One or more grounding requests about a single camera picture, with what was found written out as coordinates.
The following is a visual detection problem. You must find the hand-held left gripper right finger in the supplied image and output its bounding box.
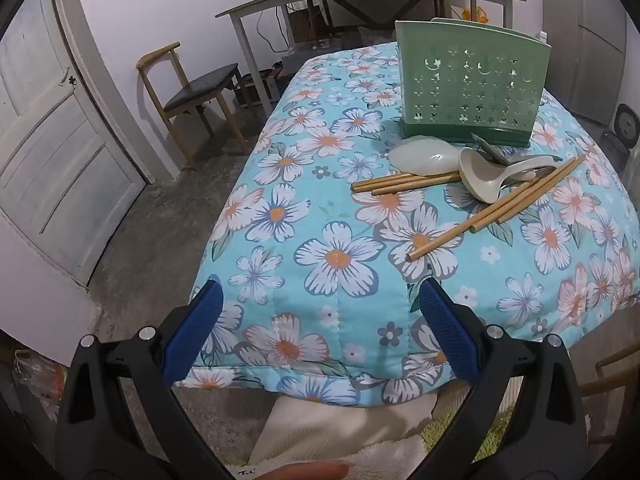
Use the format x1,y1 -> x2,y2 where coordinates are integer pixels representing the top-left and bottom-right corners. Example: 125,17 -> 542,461
419,280 -> 590,480

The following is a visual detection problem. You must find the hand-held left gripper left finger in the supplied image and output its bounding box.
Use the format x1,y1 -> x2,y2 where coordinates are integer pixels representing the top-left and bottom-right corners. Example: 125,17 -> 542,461
54,274 -> 251,480

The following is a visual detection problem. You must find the pile of bamboo chopsticks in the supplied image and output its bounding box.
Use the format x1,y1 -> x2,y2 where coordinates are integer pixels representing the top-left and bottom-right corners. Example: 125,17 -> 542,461
351,154 -> 587,262

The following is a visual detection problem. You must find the white plastic ladle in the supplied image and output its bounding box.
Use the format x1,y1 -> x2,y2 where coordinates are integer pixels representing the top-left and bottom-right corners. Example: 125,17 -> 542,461
459,147 -> 559,205

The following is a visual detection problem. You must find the small white spoon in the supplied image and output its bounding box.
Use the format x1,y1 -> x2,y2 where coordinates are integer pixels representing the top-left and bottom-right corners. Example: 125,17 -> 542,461
500,169 -> 540,188

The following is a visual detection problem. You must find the pale green rice paddle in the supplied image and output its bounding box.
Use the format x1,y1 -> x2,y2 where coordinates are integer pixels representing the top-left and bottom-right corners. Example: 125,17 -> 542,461
389,137 -> 462,179

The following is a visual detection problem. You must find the grey metal spoon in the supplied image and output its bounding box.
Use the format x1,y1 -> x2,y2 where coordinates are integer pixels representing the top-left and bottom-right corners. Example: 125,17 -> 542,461
471,132 -> 513,167

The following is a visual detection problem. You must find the green plastic utensil holder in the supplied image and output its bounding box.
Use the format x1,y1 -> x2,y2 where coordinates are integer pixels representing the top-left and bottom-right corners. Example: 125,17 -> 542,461
395,17 -> 552,148

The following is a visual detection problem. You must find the person's left hand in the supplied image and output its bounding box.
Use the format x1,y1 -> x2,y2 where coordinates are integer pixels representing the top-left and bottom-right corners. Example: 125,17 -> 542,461
257,460 -> 351,480

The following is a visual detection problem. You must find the green fuzzy cloth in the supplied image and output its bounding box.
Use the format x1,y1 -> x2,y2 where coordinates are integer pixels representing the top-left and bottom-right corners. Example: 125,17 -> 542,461
422,405 -> 518,463

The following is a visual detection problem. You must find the floral blue blanket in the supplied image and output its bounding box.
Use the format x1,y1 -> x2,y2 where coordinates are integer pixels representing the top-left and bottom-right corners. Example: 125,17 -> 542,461
172,40 -> 640,406

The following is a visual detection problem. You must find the clear plastic bag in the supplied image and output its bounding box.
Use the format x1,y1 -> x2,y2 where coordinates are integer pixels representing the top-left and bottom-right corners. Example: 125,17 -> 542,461
12,350 -> 68,423

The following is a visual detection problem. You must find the bare wooden chair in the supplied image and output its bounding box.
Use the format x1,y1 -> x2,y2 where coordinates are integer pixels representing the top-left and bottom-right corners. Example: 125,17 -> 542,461
580,345 -> 640,413

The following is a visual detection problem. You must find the white panelled door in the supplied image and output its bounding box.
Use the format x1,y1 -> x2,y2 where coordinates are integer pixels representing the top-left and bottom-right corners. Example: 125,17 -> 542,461
0,0 -> 151,286

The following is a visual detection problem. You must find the wooden chair black seat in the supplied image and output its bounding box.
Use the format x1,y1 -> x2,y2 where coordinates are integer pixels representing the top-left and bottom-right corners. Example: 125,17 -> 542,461
136,42 -> 249,163

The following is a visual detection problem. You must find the white round appliance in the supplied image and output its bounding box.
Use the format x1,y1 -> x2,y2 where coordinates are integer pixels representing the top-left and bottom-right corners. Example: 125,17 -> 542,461
612,102 -> 640,150

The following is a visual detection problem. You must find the white cabinet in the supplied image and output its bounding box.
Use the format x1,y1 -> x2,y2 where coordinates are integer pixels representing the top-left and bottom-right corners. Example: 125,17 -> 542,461
542,0 -> 628,126

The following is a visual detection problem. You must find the cardboard box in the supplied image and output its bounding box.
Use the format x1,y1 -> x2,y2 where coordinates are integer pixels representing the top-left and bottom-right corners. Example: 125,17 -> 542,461
287,7 -> 331,43

